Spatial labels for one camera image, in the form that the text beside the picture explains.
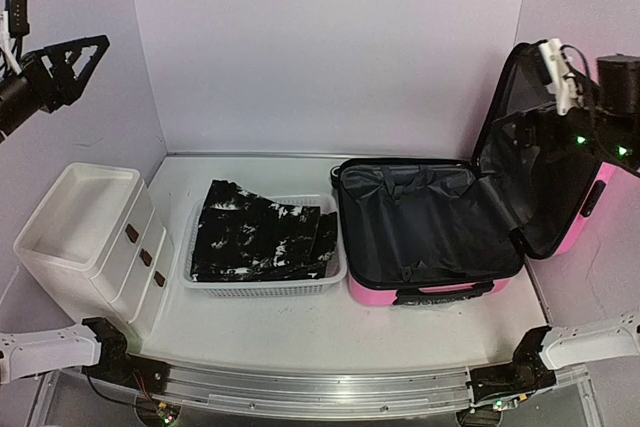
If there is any white rectangular foam box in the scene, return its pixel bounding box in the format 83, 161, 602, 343
13, 163, 173, 338

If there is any black white patterned garment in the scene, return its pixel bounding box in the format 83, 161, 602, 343
188, 180, 338, 283

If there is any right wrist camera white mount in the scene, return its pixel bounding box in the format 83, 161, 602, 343
538, 38, 588, 117

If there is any white perforated plastic basket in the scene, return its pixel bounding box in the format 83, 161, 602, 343
175, 198, 348, 298

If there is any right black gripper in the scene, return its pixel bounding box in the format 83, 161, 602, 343
491, 98, 639, 171

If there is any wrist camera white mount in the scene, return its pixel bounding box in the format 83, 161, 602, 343
538, 38, 588, 117
1, 10, 22, 75

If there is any pink hard-shell suitcase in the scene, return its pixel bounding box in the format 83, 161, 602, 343
330, 40, 614, 306

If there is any white drawer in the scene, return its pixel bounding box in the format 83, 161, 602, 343
129, 239, 175, 338
103, 208, 163, 302
113, 227, 173, 323

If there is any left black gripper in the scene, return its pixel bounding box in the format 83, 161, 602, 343
0, 33, 110, 134

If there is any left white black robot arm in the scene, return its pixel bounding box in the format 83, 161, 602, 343
1, 0, 135, 385

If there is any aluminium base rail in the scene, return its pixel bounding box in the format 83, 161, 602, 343
47, 324, 589, 411

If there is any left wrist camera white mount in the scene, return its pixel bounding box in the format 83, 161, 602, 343
1, 10, 22, 75

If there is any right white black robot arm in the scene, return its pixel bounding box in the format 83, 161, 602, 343
468, 39, 639, 411

